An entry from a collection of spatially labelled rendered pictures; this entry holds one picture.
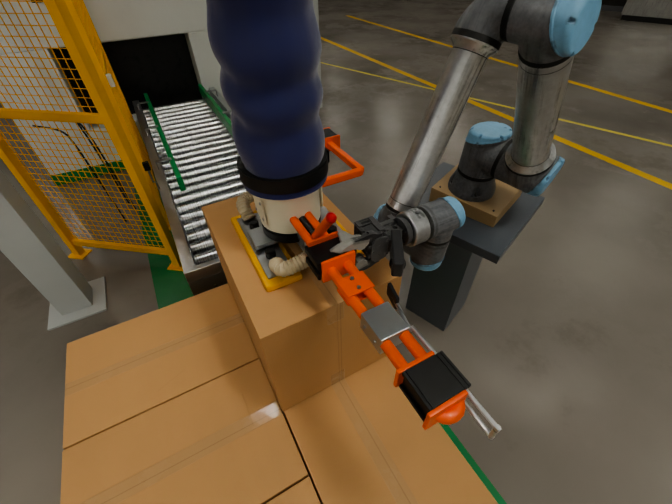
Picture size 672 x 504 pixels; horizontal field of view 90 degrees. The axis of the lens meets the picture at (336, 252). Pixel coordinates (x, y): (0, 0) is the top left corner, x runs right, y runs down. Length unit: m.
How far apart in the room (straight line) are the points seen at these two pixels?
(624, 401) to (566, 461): 0.46
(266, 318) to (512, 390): 1.40
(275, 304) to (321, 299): 0.11
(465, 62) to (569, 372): 1.63
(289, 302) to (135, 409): 0.66
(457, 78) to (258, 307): 0.72
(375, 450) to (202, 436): 0.51
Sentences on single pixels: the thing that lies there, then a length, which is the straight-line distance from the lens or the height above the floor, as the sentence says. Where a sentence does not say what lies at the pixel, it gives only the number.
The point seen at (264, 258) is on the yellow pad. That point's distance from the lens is 0.94.
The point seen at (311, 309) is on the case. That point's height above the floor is 0.95.
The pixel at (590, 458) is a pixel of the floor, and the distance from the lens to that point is 1.97.
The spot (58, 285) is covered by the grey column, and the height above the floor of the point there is 0.23.
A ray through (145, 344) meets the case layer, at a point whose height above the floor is 0.54.
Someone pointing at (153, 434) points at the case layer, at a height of 0.54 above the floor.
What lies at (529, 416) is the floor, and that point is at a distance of 1.93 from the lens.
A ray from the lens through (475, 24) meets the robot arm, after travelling 0.93.
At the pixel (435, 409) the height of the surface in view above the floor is 1.11.
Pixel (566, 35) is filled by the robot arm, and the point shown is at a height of 1.47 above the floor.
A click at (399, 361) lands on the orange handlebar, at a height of 1.09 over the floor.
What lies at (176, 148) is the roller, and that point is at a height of 0.55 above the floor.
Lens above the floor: 1.61
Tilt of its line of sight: 43 degrees down
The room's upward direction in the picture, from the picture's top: 1 degrees counter-clockwise
